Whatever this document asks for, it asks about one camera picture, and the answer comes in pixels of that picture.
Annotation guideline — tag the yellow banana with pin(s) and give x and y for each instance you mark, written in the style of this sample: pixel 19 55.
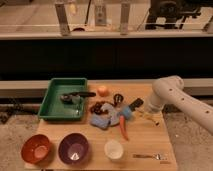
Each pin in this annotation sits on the yellow banana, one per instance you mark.
pixel 147 116

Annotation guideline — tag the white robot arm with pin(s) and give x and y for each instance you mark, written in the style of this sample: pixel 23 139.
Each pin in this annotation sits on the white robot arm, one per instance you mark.
pixel 170 90

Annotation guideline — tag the purple bowl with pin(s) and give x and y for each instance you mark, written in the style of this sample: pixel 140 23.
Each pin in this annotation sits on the purple bowl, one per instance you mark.
pixel 73 149

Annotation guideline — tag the orange bowl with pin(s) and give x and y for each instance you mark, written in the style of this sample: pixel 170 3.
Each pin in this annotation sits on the orange bowl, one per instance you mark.
pixel 36 149

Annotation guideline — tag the orange fruit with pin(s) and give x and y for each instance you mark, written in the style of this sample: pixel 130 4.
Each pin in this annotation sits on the orange fruit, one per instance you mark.
pixel 103 91

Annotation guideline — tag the dark round small object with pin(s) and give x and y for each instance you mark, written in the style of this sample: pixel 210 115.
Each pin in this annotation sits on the dark round small object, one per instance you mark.
pixel 118 99

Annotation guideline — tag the dark grapes bunch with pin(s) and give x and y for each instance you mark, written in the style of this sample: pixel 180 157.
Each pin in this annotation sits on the dark grapes bunch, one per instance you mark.
pixel 97 108

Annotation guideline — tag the blue sponge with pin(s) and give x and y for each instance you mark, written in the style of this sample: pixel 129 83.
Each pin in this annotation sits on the blue sponge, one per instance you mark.
pixel 126 112

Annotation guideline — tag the blue cloth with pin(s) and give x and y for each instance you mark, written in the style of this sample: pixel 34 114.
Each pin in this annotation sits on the blue cloth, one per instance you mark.
pixel 105 121

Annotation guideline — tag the black remote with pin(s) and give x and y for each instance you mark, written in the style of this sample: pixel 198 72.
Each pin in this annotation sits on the black remote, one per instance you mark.
pixel 136 103

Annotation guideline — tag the wooden board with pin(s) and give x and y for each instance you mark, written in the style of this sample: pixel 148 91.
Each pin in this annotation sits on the wooden board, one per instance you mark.
pixel 144 138

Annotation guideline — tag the green plastic tray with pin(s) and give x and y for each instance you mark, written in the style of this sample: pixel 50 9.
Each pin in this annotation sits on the green plastic tray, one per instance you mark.
pixel 53 109

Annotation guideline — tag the white cup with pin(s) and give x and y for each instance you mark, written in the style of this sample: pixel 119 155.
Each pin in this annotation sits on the white cup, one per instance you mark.
pixel 113 150

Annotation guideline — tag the black handled scoop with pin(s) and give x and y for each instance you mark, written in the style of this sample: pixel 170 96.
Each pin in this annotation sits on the black handled scoop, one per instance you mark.
pixel 75 97

